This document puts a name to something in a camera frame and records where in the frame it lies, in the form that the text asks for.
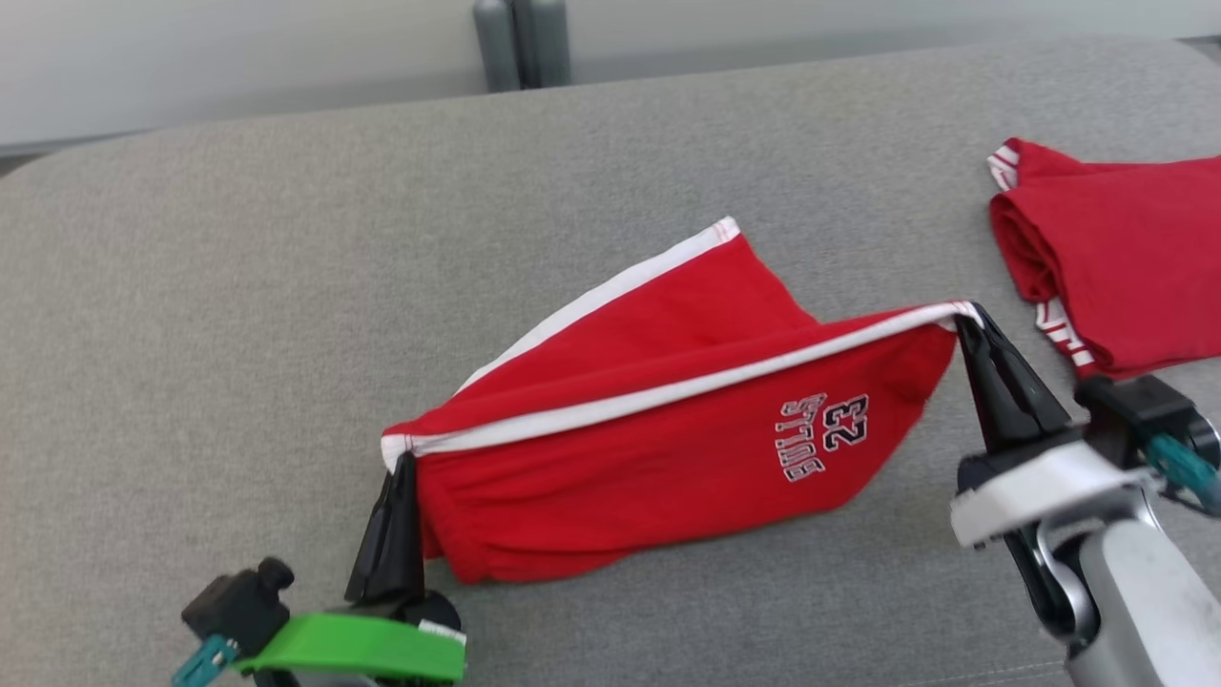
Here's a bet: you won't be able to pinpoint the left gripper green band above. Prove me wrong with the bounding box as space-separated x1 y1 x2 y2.
234 453 468 687

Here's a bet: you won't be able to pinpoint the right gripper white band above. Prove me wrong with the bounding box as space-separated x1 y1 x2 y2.
949 303 1161 643

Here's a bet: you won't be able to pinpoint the red Bulls basketball jersey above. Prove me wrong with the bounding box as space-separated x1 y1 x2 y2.
986 138 1221 383

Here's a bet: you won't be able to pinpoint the red Bulls basketball shorts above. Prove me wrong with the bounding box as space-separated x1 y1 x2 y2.
380 217 984 586

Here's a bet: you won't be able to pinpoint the grey fabric sofa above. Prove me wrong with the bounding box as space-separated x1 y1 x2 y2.
0 36 1221 687

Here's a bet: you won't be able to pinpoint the teal right camera plug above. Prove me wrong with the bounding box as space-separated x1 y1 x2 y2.
1145 434 1221 516

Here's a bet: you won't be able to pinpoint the teal camera plug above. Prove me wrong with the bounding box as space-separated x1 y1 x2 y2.
172 635 241 687
1145 434 1221 516

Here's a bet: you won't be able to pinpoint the teal left camera plug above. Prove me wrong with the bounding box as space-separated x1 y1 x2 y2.
172 635 241 687

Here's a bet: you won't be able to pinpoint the grey partition post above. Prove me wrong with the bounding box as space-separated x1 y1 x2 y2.
515 0 573 90
472 0 524 94

